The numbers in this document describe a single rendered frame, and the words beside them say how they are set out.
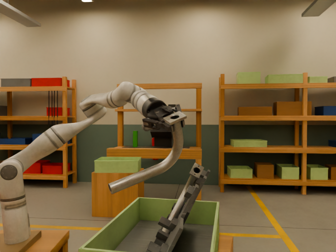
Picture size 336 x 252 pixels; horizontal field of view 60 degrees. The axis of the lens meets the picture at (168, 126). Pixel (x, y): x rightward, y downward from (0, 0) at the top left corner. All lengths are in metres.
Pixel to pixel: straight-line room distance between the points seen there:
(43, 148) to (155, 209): 0.62
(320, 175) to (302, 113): 1.17
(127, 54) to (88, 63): 0.86
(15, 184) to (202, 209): 0.84
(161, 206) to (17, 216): 0.65
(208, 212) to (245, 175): 4.21
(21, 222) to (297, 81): 5.17
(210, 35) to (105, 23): 2.24
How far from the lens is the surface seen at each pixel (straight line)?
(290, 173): 5.85
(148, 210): 1.55
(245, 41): 6.34
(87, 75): 6.59
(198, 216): 1.51
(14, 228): 1.36
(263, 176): 5.77
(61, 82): 6.23
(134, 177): 0.83
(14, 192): 1.32
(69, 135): 1.31
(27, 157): 1.36
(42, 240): 1.43
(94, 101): 1.25
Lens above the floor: 1.36
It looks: 1 degrees down
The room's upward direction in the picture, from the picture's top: straight up
